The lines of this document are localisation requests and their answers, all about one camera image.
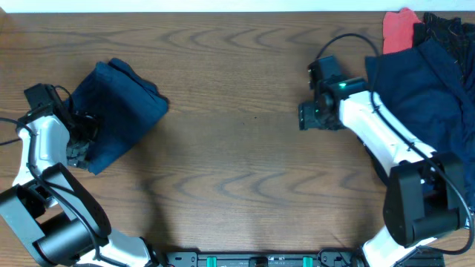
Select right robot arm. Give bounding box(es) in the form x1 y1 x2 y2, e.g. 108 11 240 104
298 75 474 266

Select red garment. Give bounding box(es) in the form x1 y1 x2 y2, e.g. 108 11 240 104
382 7 421 54

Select dark blue garment in pile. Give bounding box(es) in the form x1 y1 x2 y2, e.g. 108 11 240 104
365 39 474 208

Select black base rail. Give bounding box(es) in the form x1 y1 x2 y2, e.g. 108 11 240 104
167 249 367 267

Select black knit garment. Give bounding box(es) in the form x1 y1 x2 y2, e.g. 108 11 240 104
413 13 474 77

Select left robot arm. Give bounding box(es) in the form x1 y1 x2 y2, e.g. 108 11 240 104
1 108 167 266

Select dark blue denim shorts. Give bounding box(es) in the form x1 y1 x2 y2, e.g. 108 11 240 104
65 58 168 174

